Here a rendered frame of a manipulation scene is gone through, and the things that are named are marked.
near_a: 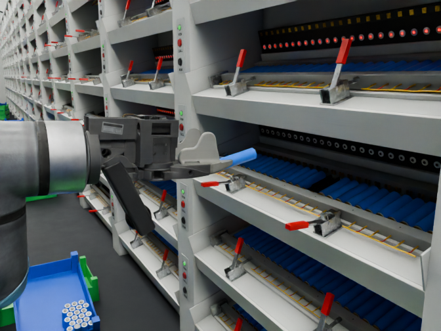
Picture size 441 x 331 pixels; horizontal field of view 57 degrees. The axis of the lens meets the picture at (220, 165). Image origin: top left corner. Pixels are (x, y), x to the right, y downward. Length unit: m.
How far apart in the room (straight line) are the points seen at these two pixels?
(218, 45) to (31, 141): 0.59
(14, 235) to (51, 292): 0.89
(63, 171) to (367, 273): 0.41
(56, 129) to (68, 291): 0.95
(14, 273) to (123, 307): 0.89
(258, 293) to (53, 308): 0.71
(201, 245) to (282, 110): 0.49
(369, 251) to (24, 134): 0.46
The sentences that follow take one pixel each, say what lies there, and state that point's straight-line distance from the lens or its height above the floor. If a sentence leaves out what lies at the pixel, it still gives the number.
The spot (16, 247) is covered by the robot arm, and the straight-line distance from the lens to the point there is 0.54.
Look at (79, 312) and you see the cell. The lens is 1.27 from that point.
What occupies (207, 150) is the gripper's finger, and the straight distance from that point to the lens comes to 0.57.
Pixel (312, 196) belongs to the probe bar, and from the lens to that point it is 0.71.
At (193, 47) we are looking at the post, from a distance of 0.95.
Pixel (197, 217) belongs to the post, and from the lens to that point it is 1.01.
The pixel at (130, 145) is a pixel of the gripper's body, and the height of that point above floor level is 0.64.
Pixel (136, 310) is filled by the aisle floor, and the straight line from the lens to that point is 1.39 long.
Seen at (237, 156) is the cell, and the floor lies 0.61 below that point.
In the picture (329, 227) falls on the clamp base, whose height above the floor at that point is 0.50.
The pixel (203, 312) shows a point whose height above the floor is 0.12.
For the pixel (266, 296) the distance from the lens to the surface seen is 0.85.
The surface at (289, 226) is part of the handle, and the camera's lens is 0.59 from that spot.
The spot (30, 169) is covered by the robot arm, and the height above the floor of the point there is 0.63.
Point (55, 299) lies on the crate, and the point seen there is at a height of 0.06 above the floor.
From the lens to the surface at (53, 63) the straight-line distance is 2.98.
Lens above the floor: 0.73
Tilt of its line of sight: 13 degrees down
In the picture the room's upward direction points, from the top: straight up
